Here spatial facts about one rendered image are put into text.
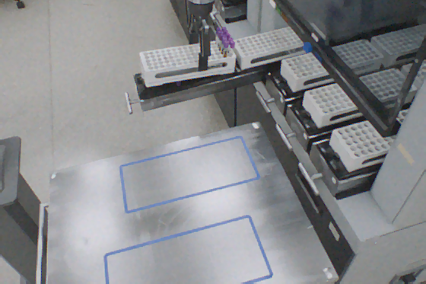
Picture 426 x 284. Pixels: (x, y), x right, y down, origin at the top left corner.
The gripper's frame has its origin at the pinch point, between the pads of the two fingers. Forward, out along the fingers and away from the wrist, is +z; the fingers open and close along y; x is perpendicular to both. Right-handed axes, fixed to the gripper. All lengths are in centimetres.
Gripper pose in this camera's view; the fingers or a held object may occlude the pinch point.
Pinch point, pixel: (198, 55)
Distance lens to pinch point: 124.0
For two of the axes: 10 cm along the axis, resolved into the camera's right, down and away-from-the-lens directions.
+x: 9.6, -1.7, 2.1
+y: 2.7, 6.7, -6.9
